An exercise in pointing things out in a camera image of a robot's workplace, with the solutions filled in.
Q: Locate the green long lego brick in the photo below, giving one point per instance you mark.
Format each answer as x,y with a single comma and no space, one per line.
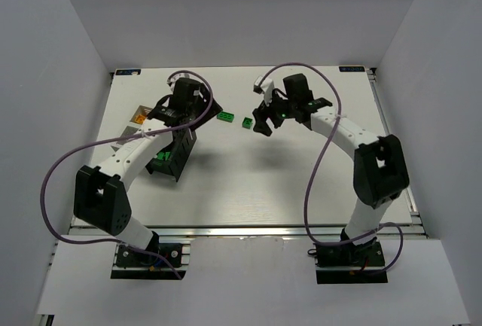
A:
225,116

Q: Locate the left corner label sticker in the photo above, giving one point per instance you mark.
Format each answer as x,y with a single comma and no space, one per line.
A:
127,72

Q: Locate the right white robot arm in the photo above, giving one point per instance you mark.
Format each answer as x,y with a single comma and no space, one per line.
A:
379,169

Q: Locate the white slotted container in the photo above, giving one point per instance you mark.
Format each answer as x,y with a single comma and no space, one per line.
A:
132,127

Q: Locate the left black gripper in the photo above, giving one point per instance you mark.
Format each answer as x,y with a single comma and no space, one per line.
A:
210,110

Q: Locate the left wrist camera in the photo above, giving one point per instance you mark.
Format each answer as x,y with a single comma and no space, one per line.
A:
172,80

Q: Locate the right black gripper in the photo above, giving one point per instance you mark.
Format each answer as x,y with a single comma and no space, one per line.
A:
272,111

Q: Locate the dark green lego brick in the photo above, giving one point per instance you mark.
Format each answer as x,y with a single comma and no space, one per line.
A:
247,123

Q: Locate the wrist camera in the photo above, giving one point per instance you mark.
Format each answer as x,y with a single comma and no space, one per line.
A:
172,80
265,87

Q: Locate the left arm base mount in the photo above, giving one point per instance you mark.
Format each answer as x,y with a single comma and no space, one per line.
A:
171,262

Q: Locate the yellow square lego brick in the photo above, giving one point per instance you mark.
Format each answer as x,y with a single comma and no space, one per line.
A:
140,119

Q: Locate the corner label sticker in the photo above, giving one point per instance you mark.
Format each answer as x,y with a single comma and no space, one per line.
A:
127,72
351,68

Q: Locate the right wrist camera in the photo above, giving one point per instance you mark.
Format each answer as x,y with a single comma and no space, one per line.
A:
265,87

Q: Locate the right corner label sticker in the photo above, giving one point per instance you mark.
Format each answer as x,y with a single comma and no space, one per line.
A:
351,68

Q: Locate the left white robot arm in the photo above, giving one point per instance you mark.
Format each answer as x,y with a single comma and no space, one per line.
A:
101,198

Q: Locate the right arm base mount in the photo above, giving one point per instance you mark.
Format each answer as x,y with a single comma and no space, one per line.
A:
350,263

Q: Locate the black slotted container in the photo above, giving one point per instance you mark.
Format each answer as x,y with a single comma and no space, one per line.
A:
180,149

